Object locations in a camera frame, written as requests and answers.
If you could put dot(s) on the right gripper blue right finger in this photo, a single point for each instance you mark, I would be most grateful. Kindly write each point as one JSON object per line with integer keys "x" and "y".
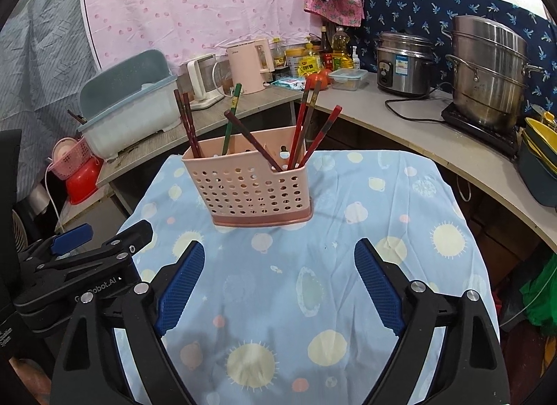
{"x": 385, "y": 296}

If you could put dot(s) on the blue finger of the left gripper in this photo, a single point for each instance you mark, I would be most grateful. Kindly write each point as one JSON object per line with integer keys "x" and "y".
{"x": 75, "y": 238}
{"x": 135, "y": 233}

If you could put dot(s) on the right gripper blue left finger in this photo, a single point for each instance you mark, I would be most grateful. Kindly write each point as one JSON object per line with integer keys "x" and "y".
{"x": 174, "y": 285}

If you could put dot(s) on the dark maroon chopstick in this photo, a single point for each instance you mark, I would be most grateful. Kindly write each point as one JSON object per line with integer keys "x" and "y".
{"x": 252, "y": 140}

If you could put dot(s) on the red chopstick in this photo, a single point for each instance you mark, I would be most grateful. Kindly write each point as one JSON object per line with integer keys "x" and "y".
{"x": 321, "y": 135}

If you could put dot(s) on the red plastic basin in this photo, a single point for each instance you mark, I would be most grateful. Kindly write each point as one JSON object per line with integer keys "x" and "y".
{"x": 82, "y": 184}

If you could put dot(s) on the small pink plastic basket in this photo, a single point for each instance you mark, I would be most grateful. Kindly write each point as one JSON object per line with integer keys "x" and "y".
{"x": 68, "y": 156}

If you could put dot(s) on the light blue patterned tablecloth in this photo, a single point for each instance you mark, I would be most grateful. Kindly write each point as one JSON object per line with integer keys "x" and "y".
{"x": 280, "y": 315}

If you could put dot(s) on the pink perforated utensil basket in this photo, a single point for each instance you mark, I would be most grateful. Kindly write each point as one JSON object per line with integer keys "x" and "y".
{"x": 242, "y": 190}

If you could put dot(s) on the grey blue dish rack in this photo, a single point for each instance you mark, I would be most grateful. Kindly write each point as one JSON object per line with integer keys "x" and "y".
{"x": 127, "y": 103}

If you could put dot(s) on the white glass electric kettle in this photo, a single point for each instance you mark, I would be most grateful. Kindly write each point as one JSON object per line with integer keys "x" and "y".
{"x": 206, "y": 92}

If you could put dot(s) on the grey curtain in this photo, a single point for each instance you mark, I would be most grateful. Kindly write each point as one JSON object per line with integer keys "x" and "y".
{"x": 45, "y": 60}

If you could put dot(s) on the black induction cooker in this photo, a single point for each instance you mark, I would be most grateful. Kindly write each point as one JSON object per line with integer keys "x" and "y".
{"x": 504, "y": 142}

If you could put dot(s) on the pink electric kettle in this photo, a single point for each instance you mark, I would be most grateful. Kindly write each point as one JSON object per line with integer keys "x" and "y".
{"x": 250, "y": 64}

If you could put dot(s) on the clear food storage box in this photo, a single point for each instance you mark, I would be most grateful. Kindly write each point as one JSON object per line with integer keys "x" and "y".
{"x": 347, "y": 79}

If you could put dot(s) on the yellow bowl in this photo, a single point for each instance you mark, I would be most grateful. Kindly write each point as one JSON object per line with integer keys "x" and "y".
{"x": 542, "y": 136}

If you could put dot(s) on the red tomato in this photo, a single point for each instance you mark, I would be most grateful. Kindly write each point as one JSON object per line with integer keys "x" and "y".
{"x": 321, "y": 77}

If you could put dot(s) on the wet wipes pack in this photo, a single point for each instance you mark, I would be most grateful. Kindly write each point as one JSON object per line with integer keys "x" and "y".
{"x": 292, "y": 83}

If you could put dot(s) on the steel rice cooker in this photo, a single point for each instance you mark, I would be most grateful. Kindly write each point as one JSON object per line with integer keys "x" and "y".
{"x": 404, "y": 63}

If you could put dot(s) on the yellow cooking oil bottle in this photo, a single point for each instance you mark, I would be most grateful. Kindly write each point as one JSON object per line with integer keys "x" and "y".
{"x": 341, "y": 58}

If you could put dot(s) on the yellow seasoning bag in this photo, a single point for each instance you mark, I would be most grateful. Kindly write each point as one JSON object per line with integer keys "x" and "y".
{"x": 310, "y": 62}

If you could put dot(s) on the pink dotted curtain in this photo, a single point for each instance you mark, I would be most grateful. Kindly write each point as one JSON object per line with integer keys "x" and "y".
{"x": 184, "y": 29}

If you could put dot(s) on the dark soy sauce bottle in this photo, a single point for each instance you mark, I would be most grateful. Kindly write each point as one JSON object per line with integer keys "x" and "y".
{"x": 326, "y": 50}

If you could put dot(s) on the stacked steel steamer pot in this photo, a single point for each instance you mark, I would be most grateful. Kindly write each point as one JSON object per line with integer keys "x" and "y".
{"x": 490, "y": 71}

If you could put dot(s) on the yellow lid jar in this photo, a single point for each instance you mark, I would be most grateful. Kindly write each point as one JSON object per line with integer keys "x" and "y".
{"x": 293, "y": 57}

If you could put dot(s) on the blue palm print cloth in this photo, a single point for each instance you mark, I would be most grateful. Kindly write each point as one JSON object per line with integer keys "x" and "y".
{"x": 431, "y": 18}

